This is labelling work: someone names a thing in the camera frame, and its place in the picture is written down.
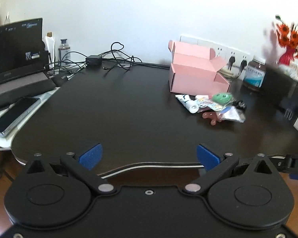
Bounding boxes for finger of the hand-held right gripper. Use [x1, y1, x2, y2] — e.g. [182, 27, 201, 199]
[265, 155, 288, 174]

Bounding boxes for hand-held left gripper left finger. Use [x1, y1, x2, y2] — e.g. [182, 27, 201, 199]
[26, 142, 116, 196]

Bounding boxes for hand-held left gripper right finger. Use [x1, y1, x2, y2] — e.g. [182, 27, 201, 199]
[182, 143, 279, 195]

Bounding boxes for pinkish brown rubber toy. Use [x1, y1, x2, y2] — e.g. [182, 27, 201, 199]
[202, 111, 225, 127]

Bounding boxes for clear plastic packet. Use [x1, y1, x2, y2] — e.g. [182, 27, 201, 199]
[219, 105, 246, 123]

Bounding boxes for cartoon thank-you card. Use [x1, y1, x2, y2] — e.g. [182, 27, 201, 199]
[196, 98, 223, 111]

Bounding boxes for white squeeze tube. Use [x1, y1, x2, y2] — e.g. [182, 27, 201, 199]
[175, 94, 199, 113]

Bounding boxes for green frog toy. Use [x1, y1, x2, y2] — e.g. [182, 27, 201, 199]
[212, 92, 232, 104]

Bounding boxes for black bow hair clip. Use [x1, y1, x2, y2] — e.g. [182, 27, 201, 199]
[232, 100, 247, 110]

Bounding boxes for pink cardboard box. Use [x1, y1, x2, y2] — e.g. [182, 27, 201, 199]
[168, 40, 232, 93]

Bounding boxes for black desktop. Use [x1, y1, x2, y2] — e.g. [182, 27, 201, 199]
[10, 61, 298, 179]

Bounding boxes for black storage box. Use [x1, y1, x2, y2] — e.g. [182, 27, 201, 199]
[262, 64, 298, 139]

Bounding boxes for black computer mouse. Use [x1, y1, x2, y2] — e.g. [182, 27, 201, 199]
[52, 75, 69, 87]

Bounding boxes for smartphone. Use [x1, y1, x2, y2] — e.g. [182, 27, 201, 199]
[0, 97, 41, 138]

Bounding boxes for brown supplement bottle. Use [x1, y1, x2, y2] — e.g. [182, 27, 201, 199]
[243, 56, 267, 92]

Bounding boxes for cotton swab container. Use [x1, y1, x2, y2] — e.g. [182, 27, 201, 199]
[289, 63, 298, 81]

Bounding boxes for black power adapter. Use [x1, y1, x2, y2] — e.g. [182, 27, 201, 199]
[86, 55, 103, 67]

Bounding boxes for dark grey flat device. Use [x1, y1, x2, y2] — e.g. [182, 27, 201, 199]
[0, 72, 56, 112]

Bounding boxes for clear labelled bottle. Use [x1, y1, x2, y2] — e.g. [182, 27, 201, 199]
[58, 39, 71, 67]

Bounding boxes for red vase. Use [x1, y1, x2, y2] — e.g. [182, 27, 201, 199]
[278, 47, 298, 66]

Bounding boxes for white tube with brown cap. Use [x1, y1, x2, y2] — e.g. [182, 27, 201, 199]
[43, 32, 55, 70]

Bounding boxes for orange artificial flowers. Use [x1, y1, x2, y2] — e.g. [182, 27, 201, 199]
[272, 15, 298, 59]

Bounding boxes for black monitor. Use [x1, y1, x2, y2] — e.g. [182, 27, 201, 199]
[0, 18, 44, 88]

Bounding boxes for black adapter cable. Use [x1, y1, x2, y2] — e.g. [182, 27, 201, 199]
[99, 42, 143, 77]

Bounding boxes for white wall socket panel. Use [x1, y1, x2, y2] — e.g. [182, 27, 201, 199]
[180, 35, 251, 68]

